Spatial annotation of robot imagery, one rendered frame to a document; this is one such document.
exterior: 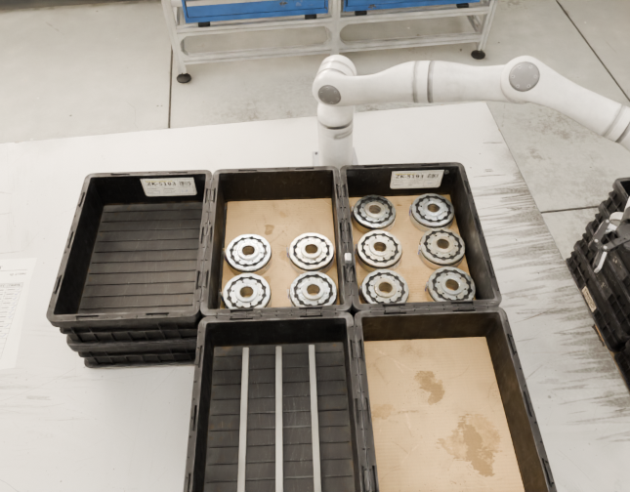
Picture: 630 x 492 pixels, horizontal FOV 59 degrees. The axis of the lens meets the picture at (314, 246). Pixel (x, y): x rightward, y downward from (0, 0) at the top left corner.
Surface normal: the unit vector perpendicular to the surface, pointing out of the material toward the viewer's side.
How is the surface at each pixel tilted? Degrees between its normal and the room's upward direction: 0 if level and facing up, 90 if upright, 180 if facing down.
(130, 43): 0
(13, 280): 0
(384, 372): 0
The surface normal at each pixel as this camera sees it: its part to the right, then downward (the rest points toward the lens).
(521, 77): -0.32, 0.14
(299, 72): 0.00, -0.60
